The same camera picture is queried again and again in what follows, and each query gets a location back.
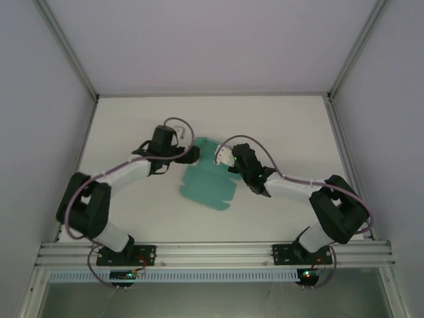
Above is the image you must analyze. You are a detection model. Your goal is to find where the teal paper box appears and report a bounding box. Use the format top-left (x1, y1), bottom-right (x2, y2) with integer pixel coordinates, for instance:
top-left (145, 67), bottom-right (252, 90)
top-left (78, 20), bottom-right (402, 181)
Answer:
top-left (179, 136), bottom-right (240, 213)

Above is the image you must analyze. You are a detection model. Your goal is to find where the right circuit board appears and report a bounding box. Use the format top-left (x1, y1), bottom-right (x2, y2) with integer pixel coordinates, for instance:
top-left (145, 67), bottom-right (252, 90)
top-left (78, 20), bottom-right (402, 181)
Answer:
top-left (297, 268), bottom-right (321, 283)

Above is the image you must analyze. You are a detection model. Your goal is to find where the circuit board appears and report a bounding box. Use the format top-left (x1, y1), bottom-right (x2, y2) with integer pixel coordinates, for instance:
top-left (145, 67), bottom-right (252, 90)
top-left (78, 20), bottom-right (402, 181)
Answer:
top-left (109, 270), bottom-right (137, 283)
top-left (297, 268), bottom-right (321, 283)

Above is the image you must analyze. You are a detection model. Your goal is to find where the left circuit board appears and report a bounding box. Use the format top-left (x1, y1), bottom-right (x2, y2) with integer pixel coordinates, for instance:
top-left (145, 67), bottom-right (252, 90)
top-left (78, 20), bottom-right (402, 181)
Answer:
top-left (109, 270), bottom-right (137, 283)

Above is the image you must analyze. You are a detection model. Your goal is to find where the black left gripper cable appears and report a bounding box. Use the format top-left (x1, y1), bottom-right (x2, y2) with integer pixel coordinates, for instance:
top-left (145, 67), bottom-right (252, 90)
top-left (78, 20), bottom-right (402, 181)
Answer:
top-left (149, 163), bottom-right (174, 177)

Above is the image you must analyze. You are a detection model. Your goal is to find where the aluminium table side rail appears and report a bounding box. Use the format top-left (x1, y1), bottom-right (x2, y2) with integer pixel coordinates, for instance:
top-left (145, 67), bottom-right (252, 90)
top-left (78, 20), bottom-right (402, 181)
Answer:
top-left (49, 97), bottom-right (100, 244)
top-left (325, 95), bottom-right (379, 241)

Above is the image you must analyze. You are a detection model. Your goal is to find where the aluminium mounting rail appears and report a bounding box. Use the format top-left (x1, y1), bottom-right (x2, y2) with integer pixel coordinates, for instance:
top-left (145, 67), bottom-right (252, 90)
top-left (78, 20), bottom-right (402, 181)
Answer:
top-left (34, 240), bottom-right (397, 268)

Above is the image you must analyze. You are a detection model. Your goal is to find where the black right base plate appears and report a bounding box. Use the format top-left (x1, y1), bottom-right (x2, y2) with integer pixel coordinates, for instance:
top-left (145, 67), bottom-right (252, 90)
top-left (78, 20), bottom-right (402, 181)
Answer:
top-left (271, 243), bottom-right (333, 266)

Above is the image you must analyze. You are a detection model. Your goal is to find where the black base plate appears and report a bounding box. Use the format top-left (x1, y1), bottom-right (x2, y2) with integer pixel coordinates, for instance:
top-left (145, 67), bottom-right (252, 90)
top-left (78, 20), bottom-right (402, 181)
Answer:
top-left (271, 243), bottom-right (333, 266)
top-left (95, 244), bottom-right (157, 267)

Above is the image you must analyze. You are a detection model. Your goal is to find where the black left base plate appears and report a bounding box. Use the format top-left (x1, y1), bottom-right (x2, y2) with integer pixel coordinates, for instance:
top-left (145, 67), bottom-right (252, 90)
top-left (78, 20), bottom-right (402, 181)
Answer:
top-left (95, 244), bottom-right (157, 267)

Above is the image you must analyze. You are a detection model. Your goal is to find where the light blue slotted cable duct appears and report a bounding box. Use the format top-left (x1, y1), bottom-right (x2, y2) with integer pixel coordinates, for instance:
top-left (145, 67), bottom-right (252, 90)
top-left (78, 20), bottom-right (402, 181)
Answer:
top-left (48, 269), bottom-right (299, 283)

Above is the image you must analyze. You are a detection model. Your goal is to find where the aluminium frame post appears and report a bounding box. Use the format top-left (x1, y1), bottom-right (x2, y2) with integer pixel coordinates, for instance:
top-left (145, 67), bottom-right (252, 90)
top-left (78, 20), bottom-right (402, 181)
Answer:
top-left (34, 0), bottom-right (101, 101)
top-left (325, 0), bottom-right (392, 101)

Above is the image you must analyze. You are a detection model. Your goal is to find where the aluminium frame leg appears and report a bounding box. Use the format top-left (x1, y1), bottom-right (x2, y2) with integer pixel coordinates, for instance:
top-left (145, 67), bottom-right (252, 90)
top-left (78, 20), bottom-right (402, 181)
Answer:
top-left (378, 266), bottom-right (407, 318)
top-left (17, 267), bottom-right (51, 318)

